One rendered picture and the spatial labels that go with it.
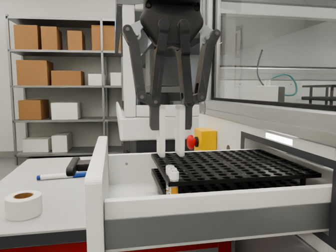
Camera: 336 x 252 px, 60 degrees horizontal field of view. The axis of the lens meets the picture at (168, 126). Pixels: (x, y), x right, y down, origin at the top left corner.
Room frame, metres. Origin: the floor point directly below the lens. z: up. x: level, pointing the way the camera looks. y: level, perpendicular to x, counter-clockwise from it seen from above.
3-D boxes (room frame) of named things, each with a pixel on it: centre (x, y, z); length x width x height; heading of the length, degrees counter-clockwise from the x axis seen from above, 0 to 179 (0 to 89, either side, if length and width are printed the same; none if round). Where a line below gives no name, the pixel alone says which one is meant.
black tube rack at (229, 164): (0.47, -0.09, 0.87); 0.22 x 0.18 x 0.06; 101
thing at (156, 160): (0.45, 0.01, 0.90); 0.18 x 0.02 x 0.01; 11
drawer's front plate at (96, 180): (0.43, 0.10, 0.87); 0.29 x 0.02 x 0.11; 11
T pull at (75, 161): (0.43, 0.13, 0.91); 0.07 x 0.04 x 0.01; 11
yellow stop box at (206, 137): (0.81, -0.10, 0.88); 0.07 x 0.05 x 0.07; 11
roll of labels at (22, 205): (0.58, 0.30, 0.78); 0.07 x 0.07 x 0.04
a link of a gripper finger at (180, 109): (0.40, -0.02, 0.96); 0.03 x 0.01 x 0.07; 11
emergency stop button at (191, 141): (0.80, -0.07, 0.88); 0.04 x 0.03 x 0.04; 11
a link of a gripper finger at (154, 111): (0.39, 0.03, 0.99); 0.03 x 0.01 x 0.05; 101
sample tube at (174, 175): (0.37, -0.01, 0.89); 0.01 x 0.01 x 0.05
